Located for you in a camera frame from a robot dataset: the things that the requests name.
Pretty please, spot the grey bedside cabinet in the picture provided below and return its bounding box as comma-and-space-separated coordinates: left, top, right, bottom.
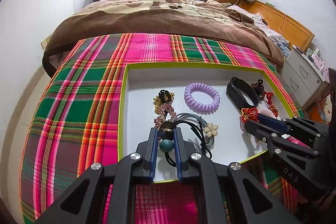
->
281, 46, 330, 110

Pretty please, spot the black gold brooch chain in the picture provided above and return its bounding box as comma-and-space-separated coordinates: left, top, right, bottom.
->
152, 89, 176, 107

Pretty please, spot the red floral bag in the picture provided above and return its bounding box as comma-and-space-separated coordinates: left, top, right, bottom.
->
319, 94, 332, 124

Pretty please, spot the pink crystal bracelet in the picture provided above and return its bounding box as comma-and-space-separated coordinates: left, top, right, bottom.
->
153, 102, 178, 128

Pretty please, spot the purple spiral hair tie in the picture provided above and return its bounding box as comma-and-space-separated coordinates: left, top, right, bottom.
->
183, 82, 221, 113

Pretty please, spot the black wristband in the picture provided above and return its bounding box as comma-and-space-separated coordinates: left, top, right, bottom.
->
227, 77, 260, 110

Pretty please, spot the brown beige blanket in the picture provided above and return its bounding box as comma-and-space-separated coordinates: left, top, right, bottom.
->
42, 0, 284, 77

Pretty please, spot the red orange bead bracelet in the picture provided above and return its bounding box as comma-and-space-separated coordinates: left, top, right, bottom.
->
240, 107, 260, 123

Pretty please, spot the dark bead bracelet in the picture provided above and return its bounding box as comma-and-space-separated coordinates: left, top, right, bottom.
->
250, 79, 266, 98

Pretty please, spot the wooden headboard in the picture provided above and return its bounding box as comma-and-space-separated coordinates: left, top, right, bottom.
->
238, 0, 314, 52

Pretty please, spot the red knot tassel bracelet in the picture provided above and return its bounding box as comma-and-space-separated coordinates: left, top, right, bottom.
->
262, 91, 280, 118

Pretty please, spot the black hair tie teal bead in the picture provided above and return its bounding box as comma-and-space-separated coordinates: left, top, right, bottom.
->
158, 114, 214, 168

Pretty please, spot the plaid pink green cloth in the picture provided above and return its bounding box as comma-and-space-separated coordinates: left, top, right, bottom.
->
21, 33, 303, 223

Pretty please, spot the yellow-green shallow box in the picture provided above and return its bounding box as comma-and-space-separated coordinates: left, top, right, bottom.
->
117, 62, 296, 184

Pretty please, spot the pink spiral hair tie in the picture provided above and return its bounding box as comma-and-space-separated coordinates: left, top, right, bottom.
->
257, 107, 277, 119

